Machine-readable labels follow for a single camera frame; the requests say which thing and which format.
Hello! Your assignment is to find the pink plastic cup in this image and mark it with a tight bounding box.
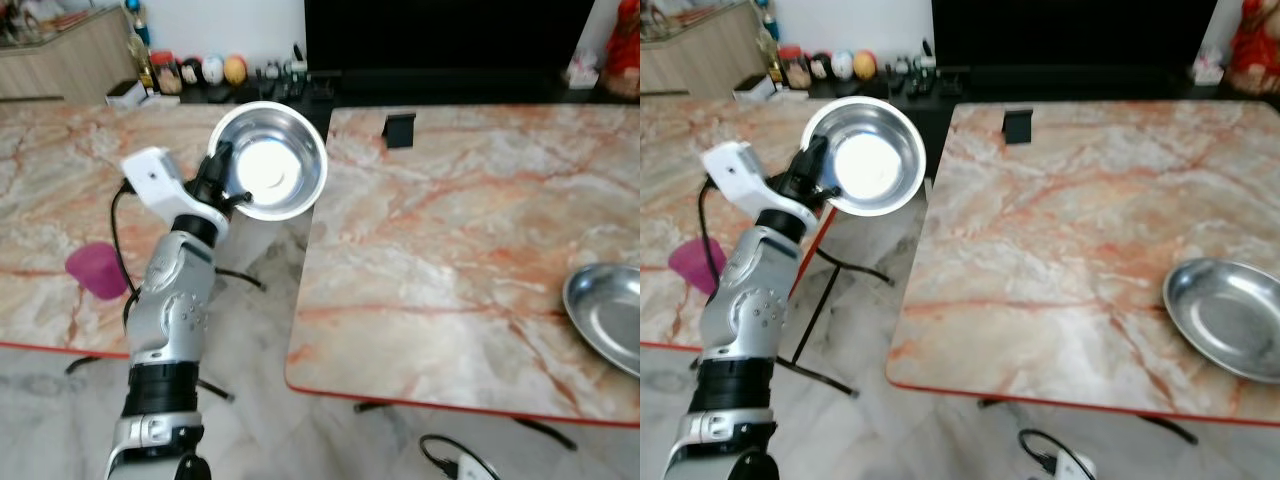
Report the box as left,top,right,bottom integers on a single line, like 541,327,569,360
66,241,132,301
668,236,727,297

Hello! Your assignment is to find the small white box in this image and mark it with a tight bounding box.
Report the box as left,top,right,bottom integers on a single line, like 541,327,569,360
732,75,777,104
106,80,152,107

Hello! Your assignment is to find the red figurine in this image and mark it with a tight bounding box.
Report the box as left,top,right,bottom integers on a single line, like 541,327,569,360
602,0,641,98
1227,0,1280,96

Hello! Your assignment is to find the black television screen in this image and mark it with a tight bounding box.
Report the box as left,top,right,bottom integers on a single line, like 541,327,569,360
304,0,597,77
931,0,1220,73

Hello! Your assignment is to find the jar with red lid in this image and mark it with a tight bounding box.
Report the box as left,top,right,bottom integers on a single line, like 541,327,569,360
777,45,812,92
150,50,184,96

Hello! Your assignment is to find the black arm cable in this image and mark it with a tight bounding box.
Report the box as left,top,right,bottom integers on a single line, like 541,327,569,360
696,176,729,293
417,434,501,480
108,183,143,326
1017,428,1076,477

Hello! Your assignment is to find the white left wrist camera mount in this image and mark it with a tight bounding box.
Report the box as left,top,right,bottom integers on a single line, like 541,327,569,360
701,141,817,233
121,147,230,239

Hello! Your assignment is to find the small white pink ornament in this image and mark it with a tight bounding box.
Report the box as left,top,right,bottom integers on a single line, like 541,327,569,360
566,50,602,90
1191,46,1227,87

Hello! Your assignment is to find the round steel bowl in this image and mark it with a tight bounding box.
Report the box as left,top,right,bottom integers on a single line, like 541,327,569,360
800,96,928,218
207,101,329,222

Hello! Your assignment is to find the tall glass bottle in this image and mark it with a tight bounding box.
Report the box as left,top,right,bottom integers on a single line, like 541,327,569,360
754,0,783,87
124,0,155,91

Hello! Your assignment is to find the light wooden cabinet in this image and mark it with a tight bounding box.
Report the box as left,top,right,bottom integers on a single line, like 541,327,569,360
0,5,143,102
640,0,773,98

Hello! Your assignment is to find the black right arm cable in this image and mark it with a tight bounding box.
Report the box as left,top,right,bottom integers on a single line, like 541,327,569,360
417,434,501,480
1017,428,1076,477

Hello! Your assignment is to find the small black stand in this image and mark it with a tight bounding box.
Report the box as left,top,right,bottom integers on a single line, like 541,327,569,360
383,112,418,151
1002,107,1036,146

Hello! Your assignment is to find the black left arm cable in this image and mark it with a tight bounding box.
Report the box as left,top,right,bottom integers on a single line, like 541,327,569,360
696,176,729,293
108,183,143,326

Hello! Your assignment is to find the round steel plate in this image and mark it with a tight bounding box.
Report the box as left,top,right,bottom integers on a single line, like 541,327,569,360
562,263,641,379
1162,256,1280,385

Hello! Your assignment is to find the marble top folding table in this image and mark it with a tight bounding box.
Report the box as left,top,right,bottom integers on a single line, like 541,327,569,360
284,104,641,453
640,96,933,399
0,100,331,403
884,97,1280,448

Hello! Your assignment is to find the dark television cabinet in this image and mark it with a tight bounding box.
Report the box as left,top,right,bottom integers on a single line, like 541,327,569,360
150,68,641,109

